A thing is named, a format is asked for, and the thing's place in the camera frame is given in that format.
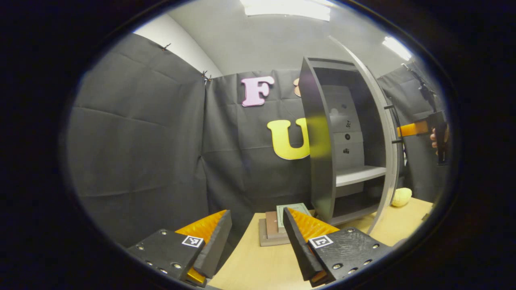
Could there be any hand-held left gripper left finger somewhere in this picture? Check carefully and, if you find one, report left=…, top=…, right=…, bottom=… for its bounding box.
left=126, top=209, right=233, bottom=288

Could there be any brown book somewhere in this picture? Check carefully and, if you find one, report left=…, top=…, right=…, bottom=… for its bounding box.
left=265, top=211, right=283, bottom=238

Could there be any small ceiling light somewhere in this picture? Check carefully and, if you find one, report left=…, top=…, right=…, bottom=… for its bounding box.
left=382, top=36, right=413, bottom=61

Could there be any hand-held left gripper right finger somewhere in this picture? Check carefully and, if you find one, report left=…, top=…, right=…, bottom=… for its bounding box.
left=283, top=207, right=392, bottom=288

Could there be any dark grey cabinet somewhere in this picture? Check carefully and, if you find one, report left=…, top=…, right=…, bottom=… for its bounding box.
left=298, top=56, right=397, bottom=227

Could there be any black backdrop cloth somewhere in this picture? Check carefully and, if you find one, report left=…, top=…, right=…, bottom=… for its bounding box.
left=67, top=33, right=450, bottom=247

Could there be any long ceiling light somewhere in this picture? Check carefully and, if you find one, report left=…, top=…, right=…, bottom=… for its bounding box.
left=241, top=0, right=331, bottom=21

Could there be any black door handle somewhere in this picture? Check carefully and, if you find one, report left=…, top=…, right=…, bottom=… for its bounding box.
left=384, top=103, right=404, bottom=145

